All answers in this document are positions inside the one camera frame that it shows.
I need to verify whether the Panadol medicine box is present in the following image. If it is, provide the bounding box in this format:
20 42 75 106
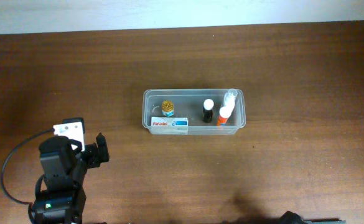
151 117 189 129

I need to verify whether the orange tube white cap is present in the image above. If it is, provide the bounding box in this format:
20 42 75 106
217 106 232 126

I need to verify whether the clear plastic container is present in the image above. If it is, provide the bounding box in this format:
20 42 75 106
142 89 246 135

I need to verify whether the white spray bottle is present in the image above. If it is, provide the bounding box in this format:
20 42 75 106
222 89 238 111

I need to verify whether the small jar gold lid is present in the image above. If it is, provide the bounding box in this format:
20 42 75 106
161 100 174 117

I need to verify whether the dark bottle white cap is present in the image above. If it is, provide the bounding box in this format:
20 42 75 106
203 99 214 123

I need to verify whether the left black cable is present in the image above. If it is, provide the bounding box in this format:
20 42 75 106
0 127 55 224

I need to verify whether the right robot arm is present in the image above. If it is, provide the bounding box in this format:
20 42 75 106
278 211 347 224

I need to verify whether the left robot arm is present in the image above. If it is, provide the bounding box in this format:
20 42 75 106
28 133 110 224

